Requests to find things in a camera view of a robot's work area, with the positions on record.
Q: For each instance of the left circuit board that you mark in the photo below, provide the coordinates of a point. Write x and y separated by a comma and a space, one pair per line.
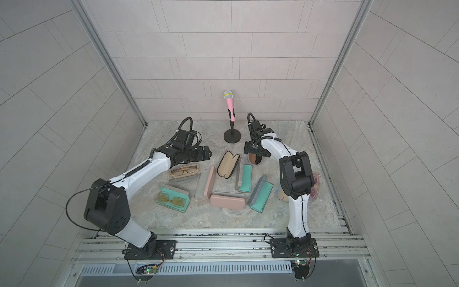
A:
149, 269

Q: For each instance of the right circuit board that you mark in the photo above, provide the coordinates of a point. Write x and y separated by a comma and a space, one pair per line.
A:
301, 269

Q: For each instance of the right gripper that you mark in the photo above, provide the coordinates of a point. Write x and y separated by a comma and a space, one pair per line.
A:
251, 143

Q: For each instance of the pink toy microphone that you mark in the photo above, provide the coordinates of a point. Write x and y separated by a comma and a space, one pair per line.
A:
228, 96

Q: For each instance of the pink closed glasses case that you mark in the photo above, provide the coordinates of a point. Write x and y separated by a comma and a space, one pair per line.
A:
227, 201

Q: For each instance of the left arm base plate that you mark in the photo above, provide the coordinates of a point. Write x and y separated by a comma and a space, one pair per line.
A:
156, 249

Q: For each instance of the aluminium mounting rail frame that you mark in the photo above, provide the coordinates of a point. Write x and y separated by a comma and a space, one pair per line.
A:
221, 257

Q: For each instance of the pink grey case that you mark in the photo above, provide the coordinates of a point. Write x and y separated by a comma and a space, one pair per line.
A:
206, 184

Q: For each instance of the circuit board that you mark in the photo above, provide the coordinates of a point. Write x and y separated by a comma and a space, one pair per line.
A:
301, 269
149, 269

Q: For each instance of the blue case beige lining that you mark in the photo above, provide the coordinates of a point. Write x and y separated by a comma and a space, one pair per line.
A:
314, 190

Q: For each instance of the brown black glasses case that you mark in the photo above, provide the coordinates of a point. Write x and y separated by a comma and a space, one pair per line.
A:
254, 159

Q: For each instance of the black case beige lining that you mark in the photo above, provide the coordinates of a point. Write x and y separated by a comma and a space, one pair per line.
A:
228, 164

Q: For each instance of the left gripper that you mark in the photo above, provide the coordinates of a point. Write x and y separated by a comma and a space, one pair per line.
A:
201, 155

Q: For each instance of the beige case with glasses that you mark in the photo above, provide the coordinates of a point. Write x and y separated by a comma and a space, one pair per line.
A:
182, 173

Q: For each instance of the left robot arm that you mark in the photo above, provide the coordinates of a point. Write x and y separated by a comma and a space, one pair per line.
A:
108, 206

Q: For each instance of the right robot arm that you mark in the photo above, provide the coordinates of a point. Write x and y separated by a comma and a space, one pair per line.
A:
296, 180

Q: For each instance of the mint case yellow glasses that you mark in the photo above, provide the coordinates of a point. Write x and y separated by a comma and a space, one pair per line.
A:
173, 198

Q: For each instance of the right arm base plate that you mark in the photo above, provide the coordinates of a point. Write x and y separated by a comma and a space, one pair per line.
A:
283, 248

